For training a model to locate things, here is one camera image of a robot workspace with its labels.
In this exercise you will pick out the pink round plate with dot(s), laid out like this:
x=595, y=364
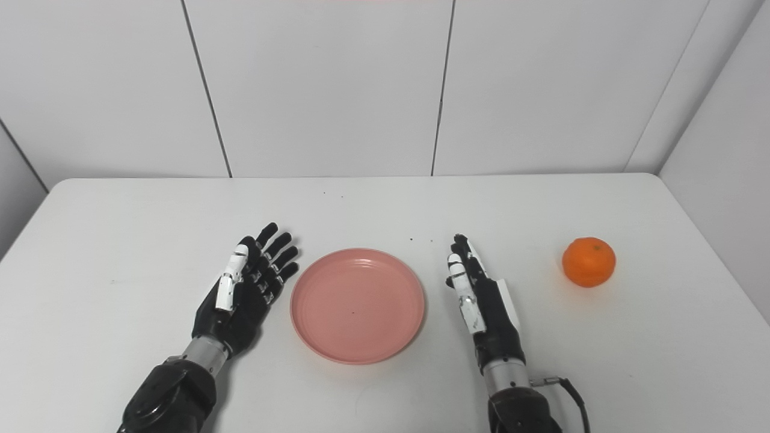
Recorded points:
x=358, y=305

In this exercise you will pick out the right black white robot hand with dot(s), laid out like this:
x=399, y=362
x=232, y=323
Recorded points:
x=499, y=325

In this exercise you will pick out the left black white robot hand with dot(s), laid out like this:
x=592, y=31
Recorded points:
x=237, y=316

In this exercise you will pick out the orange fruit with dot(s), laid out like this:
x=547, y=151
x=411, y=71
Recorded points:
x=589, y=262

